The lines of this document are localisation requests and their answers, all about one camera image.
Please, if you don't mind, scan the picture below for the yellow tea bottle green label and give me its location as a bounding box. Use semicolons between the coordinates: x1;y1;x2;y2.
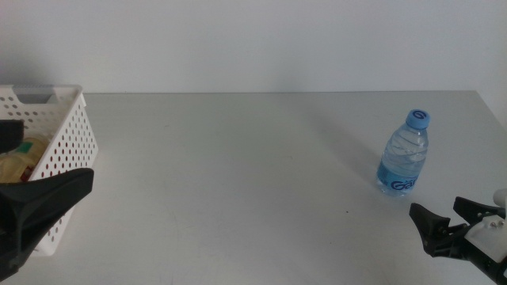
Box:
0;136;51;184

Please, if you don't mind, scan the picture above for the clear water bottle blue cap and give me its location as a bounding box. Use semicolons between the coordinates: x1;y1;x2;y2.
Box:
375;108;431;198

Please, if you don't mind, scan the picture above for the white perforated plastic basket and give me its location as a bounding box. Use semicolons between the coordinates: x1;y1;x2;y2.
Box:
0;84;99;257

